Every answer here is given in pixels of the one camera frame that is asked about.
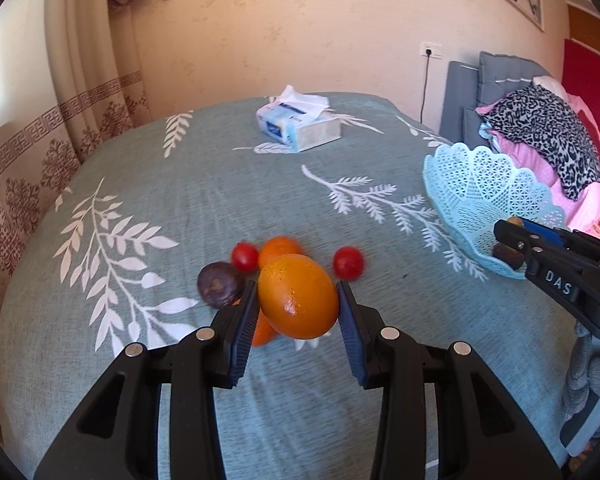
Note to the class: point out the white wall socket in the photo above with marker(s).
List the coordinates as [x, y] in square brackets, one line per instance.
[430, 50]

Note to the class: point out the purple passion fruit on table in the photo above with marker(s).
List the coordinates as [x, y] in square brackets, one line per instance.
[220, 284]

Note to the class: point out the grey sofa cushion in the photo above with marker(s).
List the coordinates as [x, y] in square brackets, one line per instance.
[500, 74]

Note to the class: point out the light blue lattice fruit basket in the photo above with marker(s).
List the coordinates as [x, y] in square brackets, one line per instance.
[471, 190]

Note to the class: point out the grey blue sofa bed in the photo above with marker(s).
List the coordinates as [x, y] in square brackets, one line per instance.
[459, 121]

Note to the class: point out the beige patterned curtain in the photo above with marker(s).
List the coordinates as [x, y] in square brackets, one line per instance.
[70, 80]

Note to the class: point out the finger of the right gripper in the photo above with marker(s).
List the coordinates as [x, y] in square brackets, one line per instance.
[532, 246]
[579, 242]

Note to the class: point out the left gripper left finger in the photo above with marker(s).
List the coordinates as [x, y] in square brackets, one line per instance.
[114, 433]

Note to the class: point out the leopard print blanket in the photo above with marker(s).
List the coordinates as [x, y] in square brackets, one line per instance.
[536, 117]

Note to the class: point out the large orange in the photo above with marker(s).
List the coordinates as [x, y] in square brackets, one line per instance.
[298, 297]

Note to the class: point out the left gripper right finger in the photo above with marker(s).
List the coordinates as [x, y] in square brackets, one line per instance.
[482, 433]

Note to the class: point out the pink quilt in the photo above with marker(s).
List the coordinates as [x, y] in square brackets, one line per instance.
[582, 214]

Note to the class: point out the tissue box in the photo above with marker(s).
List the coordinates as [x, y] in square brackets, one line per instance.
[299, 121]

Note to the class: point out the dark passion fruit in basket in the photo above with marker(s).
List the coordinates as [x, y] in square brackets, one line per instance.
[514, 259]

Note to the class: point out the red tomato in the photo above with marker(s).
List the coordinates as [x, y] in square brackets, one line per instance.
[245, 258]
[348, 263]

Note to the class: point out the small orange on table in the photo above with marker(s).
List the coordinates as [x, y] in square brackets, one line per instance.
[276, 247]

